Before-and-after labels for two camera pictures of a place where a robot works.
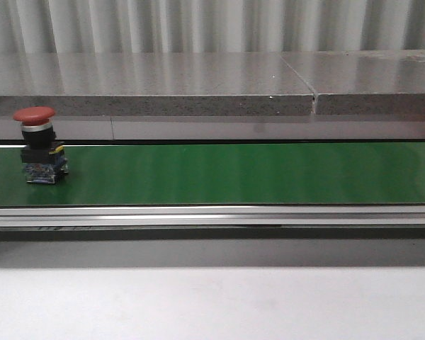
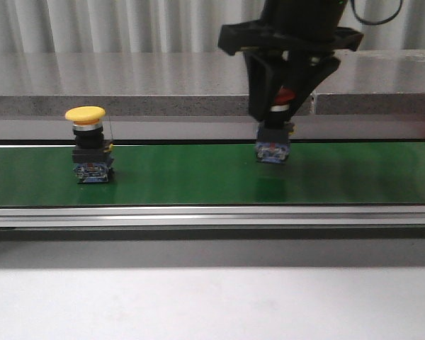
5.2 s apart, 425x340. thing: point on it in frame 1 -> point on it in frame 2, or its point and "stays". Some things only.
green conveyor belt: (287, 174) stays
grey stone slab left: (145, 84) stays
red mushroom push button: (43, 158) -> (273, 137)
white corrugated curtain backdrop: (147, 26) stays
